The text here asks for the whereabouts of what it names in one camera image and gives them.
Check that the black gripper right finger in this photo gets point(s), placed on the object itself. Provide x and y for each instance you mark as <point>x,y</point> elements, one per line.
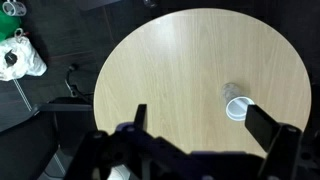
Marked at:
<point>261,125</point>

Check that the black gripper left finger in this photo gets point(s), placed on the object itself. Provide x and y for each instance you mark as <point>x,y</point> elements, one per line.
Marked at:
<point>141,115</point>

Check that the grey patterned mug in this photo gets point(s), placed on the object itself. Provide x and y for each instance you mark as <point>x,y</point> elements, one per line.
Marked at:
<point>235,100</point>

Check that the clear glass mug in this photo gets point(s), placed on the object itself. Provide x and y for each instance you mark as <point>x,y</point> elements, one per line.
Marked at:
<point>14,8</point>

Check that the black office chair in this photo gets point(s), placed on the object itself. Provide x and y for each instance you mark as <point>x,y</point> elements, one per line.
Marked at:
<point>30,140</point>

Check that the white plastic bag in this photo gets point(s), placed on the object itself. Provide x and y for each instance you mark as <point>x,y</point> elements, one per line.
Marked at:
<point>23,58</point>

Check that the green bag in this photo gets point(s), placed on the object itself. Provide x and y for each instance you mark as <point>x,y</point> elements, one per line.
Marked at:
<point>7,25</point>

